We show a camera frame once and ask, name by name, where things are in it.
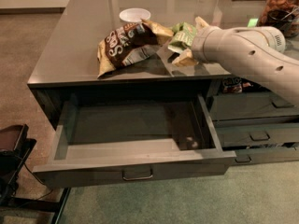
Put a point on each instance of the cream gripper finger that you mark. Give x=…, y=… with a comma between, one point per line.
x=200, y=23
x=185, y=58

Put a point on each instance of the black mesh cup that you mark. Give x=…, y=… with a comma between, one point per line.
x=280, y=19

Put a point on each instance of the glass jar of snacks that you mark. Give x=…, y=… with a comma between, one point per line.
x=291, y=6

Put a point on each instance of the brown yellow chip bag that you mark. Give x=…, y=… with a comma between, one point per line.
x=132, y=43

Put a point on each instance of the green jalapeno chip bag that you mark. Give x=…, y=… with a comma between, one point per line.
x=184, y=34

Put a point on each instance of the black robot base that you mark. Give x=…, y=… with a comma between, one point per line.
x=15, y=148

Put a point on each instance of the open grey top drawer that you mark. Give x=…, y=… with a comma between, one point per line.
x=93, y=144

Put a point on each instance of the snack bags in shelf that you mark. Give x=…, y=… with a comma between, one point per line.
x=237, y=85

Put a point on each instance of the right middle grey drawer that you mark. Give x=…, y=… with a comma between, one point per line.
x=273, y=135

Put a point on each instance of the metal drawer handle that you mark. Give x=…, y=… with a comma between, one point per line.
x=137, y=175

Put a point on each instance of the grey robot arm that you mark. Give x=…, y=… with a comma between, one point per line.
x=253, y=53

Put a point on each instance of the grey cabinet counter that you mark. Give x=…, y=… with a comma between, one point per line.
x=159, y=89

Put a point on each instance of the right bottom grey drawer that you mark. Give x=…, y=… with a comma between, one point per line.
x=266, y=155

